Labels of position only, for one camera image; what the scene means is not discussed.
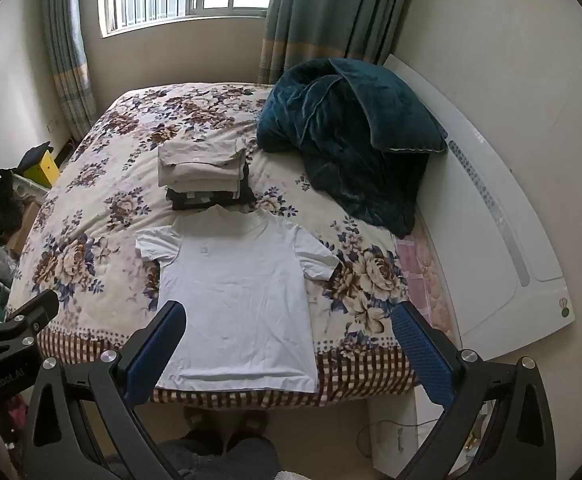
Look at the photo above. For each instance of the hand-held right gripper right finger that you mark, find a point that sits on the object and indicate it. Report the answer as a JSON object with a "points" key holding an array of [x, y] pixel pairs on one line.
{"points": [[421, 352]]}

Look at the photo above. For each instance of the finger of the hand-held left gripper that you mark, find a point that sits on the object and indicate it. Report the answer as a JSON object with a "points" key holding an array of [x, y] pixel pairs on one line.
{"points": [[26, 317]]}

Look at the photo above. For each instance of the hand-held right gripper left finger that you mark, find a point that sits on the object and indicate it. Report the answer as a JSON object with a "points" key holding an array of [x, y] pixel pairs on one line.
{"points": [[155, 352]]}

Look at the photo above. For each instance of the white t-shirt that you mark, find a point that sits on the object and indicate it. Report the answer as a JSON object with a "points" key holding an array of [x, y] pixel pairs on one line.
{"points": [[236, 300]]}

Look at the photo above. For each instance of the stack of beige clothes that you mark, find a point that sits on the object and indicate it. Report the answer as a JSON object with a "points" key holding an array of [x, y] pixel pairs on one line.
{"points": [[196, 160]]}

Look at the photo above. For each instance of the pink mattress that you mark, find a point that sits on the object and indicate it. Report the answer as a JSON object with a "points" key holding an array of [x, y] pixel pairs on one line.
{"points": [[428, 270]]}

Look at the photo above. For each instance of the cardboard box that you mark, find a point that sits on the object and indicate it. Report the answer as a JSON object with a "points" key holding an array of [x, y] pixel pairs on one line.
{"points": [[21, 225]]}

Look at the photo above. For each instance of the black bag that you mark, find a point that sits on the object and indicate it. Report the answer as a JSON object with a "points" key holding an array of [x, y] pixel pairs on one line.
{"points": [[3, 205]]}

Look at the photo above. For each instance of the brown slipper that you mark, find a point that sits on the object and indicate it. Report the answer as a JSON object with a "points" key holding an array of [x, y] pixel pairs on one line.
{"points": [[252, 419]]}

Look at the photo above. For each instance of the white side rack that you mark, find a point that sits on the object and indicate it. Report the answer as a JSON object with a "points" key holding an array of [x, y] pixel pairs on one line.
{"points": [[31, 187]]}

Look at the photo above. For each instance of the floral bed sheet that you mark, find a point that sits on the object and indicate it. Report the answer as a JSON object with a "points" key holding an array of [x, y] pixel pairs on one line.
{"points": [[101, 210]]}

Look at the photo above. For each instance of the person's grey trousers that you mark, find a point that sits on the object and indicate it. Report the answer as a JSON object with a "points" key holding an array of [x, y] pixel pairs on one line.
{"points": [[251, 457]]}

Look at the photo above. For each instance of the yellow box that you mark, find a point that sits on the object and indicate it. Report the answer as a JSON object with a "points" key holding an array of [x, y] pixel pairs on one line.
{"points": [[46, 172]]}

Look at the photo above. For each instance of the black cloth on box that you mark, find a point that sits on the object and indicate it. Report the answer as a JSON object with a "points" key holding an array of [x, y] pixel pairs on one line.
{"points": [[33, 156]]}

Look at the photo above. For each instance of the white headboard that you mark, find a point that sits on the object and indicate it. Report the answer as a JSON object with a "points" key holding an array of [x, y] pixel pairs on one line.
{"points": [[496, 185]]}

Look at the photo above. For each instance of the teal plush blanket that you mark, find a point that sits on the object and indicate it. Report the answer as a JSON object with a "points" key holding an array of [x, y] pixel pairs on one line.
{"points": [[351, 135]]}

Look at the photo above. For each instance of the narrow grey-blue curtain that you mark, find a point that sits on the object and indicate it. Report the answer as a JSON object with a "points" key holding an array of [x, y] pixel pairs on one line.
{"points": [[68, 60]]}

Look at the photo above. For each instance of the wide grey-blue curtain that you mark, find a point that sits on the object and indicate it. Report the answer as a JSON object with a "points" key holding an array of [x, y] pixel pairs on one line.
{"points": [[331, 15]]}

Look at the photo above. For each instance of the white bed frame board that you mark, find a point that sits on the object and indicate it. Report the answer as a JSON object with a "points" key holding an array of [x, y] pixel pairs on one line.
{"points": [[393, 425]]}

